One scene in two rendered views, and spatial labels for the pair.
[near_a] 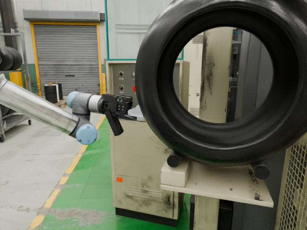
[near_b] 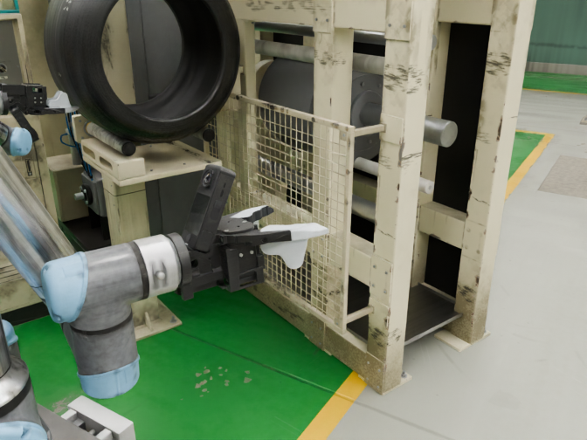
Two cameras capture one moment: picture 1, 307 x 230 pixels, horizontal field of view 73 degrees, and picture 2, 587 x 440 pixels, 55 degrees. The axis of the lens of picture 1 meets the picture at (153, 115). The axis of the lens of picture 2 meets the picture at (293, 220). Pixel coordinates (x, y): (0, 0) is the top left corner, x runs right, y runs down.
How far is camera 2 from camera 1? 1.24 m
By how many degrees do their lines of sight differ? 51
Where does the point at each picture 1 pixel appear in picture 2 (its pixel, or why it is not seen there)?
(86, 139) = (24, 147)
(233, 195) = (190, 166)
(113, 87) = not seen: outside the picture
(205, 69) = not seen: hidden behind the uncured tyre
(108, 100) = (14, 92)
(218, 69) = (115, 33)
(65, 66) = not seen: outside the picture
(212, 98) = (114, 73)
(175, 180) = (134, 169)
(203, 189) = (162, 171)
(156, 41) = (98, 14)
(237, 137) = (164, 114)
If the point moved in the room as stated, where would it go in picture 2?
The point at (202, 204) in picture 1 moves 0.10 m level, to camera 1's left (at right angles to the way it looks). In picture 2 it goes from (127, 223) to (107, 231)
